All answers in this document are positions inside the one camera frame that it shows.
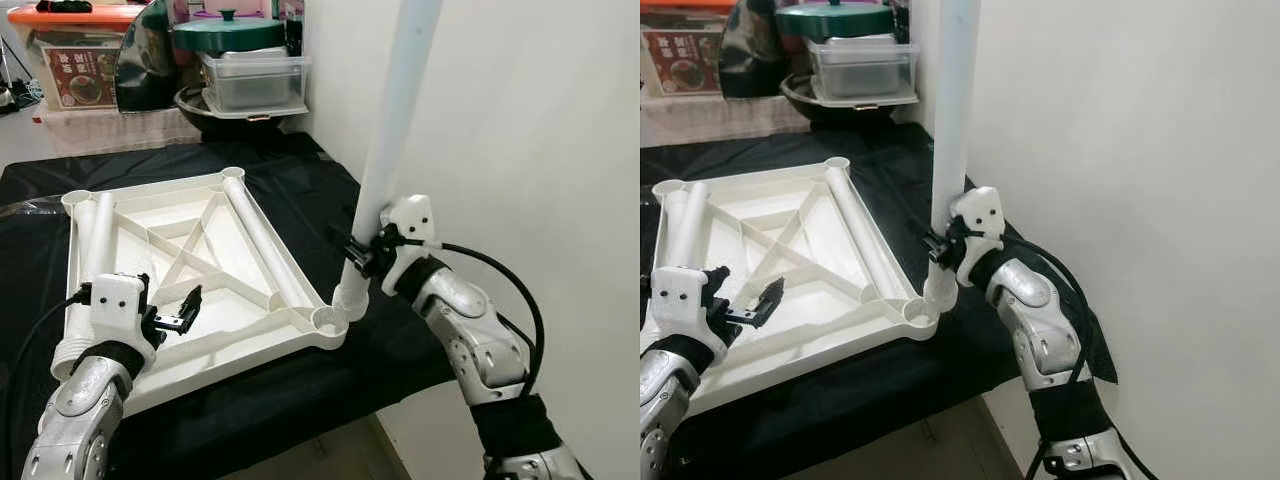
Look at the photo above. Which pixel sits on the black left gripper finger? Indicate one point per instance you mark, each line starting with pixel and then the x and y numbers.
pixel 147 295
pixel 190 308
pixel 718 283
pixel 770 303

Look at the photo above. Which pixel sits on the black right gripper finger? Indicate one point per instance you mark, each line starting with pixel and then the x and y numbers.
pixel 348 240
pixel 936 250
pixel 360 270

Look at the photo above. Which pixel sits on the white plastic children table top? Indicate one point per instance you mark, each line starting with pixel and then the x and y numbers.
pixel 830 300
pixel 220 330

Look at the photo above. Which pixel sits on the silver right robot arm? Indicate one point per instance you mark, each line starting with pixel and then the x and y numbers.
pixel 475 335
pixel 1040 320

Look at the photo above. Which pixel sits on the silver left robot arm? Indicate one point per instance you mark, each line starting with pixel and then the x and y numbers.
pixel 75 420
pixel 665 410

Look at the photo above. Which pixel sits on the black round wok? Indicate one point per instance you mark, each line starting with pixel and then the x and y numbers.
pixel 820 110
pixel 215 125

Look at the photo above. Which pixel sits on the clear plastic storage container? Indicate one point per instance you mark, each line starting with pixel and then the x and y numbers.
pixel 860 72
pixel 255 85

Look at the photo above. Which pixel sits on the red printed carton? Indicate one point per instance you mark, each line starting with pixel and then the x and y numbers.
pixel 82 78
pixel 682 62

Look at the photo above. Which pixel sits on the black plastic bag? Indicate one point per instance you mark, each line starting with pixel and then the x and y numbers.
pixel 150 65
pixel 755 55

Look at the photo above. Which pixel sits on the green round pot lid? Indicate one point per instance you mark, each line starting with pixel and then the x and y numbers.
pixel 835 22
pixel 230 35

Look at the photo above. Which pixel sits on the small floor appliance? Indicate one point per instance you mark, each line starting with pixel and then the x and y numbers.
pixel 5 95

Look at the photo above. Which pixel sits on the clear bin with orange lid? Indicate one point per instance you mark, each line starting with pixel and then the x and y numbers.
pixel 100 15
pixel 690 5

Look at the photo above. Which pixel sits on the small black bundle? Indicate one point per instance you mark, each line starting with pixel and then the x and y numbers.
pixel 62 6

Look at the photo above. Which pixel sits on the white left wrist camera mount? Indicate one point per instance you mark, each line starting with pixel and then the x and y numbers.
pixel 115 305
pixel 680 300

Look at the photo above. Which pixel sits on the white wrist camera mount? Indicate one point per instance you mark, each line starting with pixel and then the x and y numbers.
pixel 680 300
pixel 980 215
pixel 410 225
pixel 115 305

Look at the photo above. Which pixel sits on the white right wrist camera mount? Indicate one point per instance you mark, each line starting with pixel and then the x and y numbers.
pixel 410 225
pixel 980 215

